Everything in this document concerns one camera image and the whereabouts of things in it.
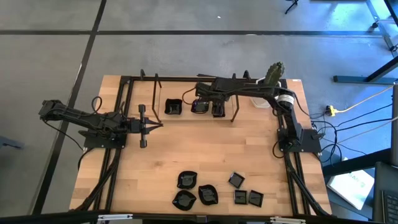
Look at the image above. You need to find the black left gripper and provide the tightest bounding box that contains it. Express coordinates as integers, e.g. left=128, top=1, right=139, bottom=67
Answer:
left=130, top=105, right=164, bottom=149

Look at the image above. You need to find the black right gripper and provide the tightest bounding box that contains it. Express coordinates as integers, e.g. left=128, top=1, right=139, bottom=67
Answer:
left=196, top=77, right=234, bottom=118

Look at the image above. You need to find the small black square plate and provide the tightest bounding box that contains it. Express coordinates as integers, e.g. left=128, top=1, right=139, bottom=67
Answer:
left=233, top=189, right=249, bottom=205
left=228, top=171, right=246, bottom=189
left=248, top=190, right=265, bottom=208
left=211, top=104, right=226, bottom=119

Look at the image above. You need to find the black wavy square plate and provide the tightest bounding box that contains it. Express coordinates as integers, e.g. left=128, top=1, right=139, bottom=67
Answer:
left=164, top=98, right=183, bottom=116

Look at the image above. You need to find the white faceted plant pot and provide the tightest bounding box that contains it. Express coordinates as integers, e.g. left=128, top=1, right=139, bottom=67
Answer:
left=251, top=77, right=282, bottom=109

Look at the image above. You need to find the green cactus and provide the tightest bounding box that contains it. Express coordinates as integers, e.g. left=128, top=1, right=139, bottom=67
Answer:
left=263, top=61, right=285, bottom=88

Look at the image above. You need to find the black tripod foot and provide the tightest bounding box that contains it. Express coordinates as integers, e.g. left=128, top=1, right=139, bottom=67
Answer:
left=284, top=0, right=299, bottom=15

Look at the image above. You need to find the black desk leg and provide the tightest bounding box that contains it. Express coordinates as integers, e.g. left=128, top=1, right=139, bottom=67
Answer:
left=333, top=55, right=398, bottom=85

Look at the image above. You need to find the blue-grey chair base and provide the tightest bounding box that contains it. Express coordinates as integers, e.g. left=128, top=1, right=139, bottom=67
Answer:
left=0, top=136, right=25, bottom=150

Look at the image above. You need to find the black desk crossbar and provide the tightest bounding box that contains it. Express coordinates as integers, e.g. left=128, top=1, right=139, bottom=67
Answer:
left=322, top=147, right=392, bottom=177

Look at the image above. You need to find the white paper booklet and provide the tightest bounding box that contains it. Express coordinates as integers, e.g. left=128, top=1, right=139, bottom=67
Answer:
left=326, top=169, right=376, bottom=211

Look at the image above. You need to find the dark grey desk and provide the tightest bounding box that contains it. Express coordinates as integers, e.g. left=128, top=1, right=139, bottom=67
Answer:
left=372, top=161, right=398, bottom=223

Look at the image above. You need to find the grey metal stand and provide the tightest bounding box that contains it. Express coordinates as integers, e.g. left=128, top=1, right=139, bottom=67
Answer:
left=365, top=0, right=398, bottom=58

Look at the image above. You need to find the black keyboard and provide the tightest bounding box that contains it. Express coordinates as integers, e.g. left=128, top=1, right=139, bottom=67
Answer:
left=381, top=190, right=398, bottom=223

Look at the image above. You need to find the black diagonal pole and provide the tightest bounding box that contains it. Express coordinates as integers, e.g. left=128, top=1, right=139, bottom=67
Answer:
left=384, top=0, right=398, bottom=19

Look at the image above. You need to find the wooden shelf black metal frame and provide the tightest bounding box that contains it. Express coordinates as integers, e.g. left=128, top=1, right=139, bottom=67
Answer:
left=150, top=73, right=239, bottom=124

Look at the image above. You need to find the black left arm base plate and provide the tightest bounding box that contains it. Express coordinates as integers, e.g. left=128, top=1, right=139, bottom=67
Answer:
left=83, top=136, right=127, bottom=149

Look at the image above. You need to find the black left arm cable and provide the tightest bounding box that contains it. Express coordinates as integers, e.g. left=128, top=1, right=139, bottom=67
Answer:
left=91, top=95, right=103, bottom=114

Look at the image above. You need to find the black overhead mount beam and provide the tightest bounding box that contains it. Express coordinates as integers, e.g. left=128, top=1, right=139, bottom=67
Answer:
left=0, top=210, right=398, bottom=224

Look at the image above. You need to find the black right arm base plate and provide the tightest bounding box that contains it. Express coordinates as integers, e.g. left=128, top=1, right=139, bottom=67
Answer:
left=277, top=128, right=322, bottom=153

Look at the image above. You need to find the silver metal bracket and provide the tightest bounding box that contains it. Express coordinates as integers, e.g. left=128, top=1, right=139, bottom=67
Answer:
left=269, top=217, right=307, bottom=224
left=97, top=213, right=134, bottom=222

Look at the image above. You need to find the black floor cable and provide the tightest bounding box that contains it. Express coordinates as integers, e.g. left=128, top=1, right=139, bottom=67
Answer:
left=334, top=118, right=394, bottom=129
left=317, top=103, right=394, bottom=128

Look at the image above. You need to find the yellow floor cable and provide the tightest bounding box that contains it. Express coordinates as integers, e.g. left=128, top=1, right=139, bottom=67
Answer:
left=335, top=84, right=395, bottom=113

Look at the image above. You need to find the white floor cable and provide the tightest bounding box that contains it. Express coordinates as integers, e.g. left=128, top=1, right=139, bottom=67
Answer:
left=341, top=116, right=398, bottom=141

